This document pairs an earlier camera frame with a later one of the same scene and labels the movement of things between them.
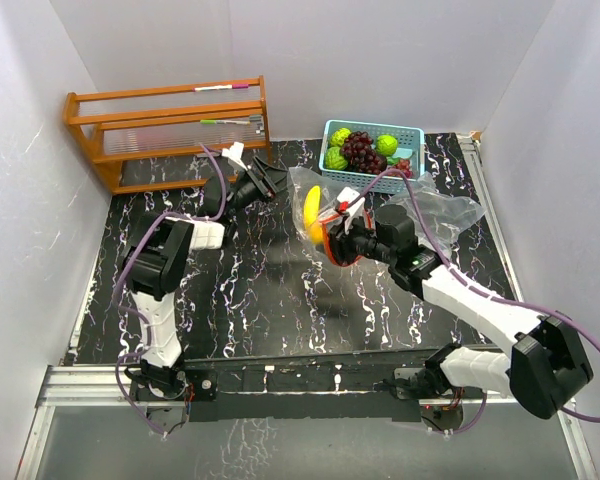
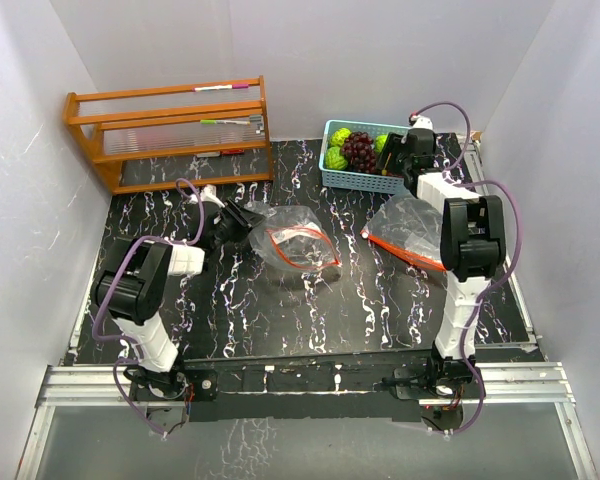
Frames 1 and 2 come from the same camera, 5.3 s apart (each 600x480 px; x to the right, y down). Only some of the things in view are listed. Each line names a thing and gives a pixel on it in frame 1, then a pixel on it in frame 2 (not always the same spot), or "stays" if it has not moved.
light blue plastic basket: x=410 y=143 stays
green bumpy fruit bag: x=340 y=135 stays
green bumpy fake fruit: x=386 y=145 stays
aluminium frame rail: x=88 y=386 stays
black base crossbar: x=351 y=386 stays
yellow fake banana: x=312 y=221 to x=384 y=171
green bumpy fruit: x=334 y=159 stays
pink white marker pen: x=228 y=86 stays
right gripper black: x=339 y=241 to x=394 y=144
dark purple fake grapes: x=360 y=155 stays
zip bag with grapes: x=314 y=197 to x=292 y=238
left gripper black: x=269 y=179 to x=247 y=220
